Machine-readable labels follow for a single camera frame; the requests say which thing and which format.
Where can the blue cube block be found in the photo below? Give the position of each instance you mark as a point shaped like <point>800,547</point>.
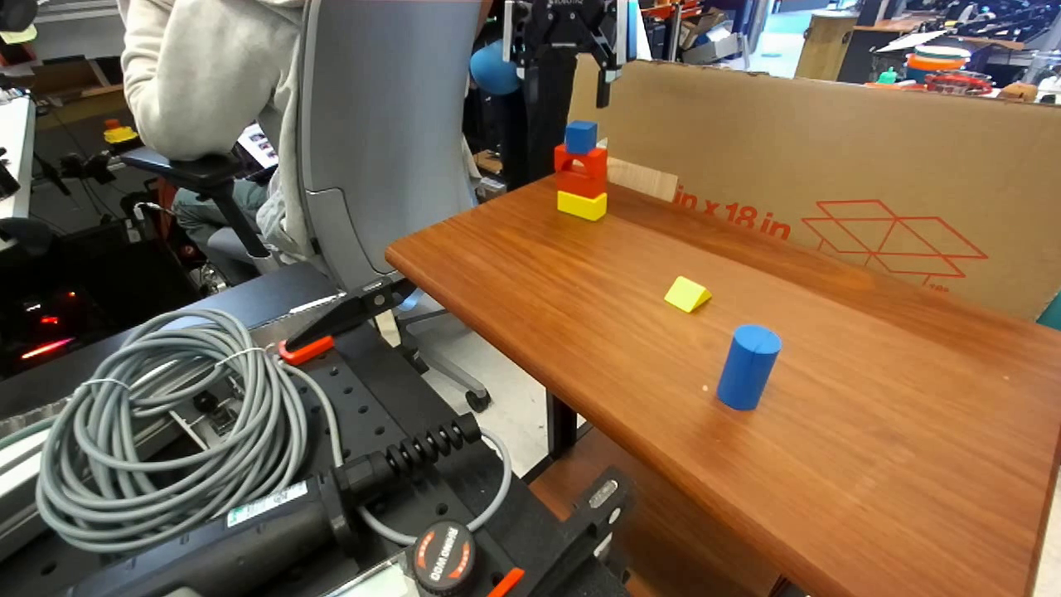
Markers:
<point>580,138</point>

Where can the yellow rectangular block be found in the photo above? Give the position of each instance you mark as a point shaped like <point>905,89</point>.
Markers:
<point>580,206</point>

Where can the orange arch block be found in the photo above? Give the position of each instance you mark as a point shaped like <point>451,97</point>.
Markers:
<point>592,173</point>

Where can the yellow wedge block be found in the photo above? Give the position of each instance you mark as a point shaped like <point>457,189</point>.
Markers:
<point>684,297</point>

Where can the blue cylinder block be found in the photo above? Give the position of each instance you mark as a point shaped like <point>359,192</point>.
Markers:
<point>748,369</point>

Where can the grey office chair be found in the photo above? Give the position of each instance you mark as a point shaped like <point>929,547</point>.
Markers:
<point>377,133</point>

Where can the blue round cushion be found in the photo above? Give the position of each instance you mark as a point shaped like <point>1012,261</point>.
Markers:
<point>495,72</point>

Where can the large cardboard box red print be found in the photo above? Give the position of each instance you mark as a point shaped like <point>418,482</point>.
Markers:
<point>883,168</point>

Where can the small brown cardboard box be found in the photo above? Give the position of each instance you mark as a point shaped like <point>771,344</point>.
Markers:
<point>827,43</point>

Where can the person in dark trousers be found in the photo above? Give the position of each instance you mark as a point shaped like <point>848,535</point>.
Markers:
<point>187,68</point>

